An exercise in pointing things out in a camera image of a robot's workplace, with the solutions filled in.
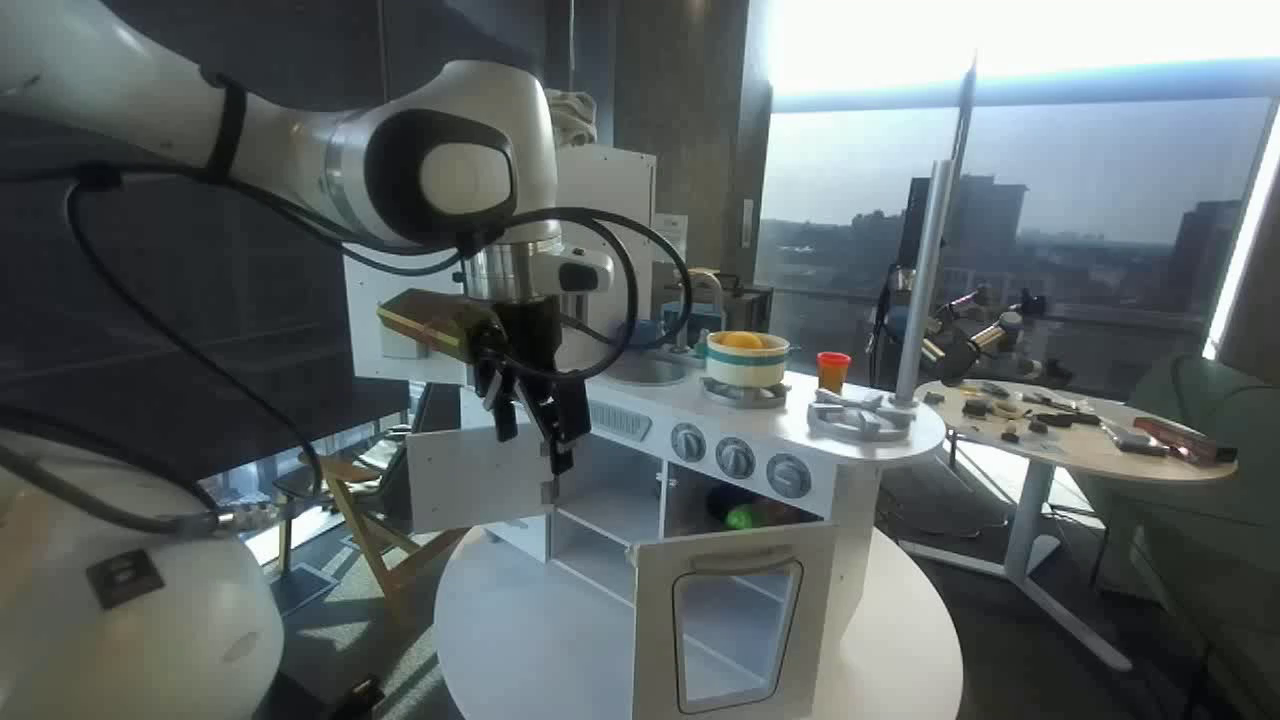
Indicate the white side table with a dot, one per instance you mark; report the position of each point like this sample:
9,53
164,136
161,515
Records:
1065,444

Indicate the round white table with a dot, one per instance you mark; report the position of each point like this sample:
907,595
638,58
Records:
533,640

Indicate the black device with lens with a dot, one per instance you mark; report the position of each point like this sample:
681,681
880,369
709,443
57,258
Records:
953,348

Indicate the white pot with teal stripe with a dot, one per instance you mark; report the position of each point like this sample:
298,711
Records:
747,367

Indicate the green upholstered bench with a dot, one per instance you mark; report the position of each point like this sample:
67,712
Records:
1201,563

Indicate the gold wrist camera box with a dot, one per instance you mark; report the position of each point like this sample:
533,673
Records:
425,320

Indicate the white toy kitchen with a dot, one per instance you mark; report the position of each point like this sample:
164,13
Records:
747,416

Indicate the gray stove knob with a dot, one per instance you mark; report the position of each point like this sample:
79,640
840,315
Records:
734,456
788,475
688,443

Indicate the wooden folding stand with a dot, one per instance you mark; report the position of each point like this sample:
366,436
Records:
356,515

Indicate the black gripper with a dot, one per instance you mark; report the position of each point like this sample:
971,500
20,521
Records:
518,342

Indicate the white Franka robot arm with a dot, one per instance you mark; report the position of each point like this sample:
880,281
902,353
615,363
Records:
132,80

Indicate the white oven door with window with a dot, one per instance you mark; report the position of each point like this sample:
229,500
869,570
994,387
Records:
653,624

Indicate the small white cabinet door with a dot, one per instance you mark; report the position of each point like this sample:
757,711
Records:
461,476

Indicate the green toy vegetable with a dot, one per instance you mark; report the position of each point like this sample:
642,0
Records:
749,519

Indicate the small dark tool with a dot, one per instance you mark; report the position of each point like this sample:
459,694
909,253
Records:
1065,416
983,410
1129,443

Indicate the brown flat item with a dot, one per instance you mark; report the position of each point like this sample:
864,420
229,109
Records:
1175,436

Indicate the red knob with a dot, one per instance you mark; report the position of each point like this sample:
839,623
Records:
835,369

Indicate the gray upright pole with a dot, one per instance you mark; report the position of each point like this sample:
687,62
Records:
933,264

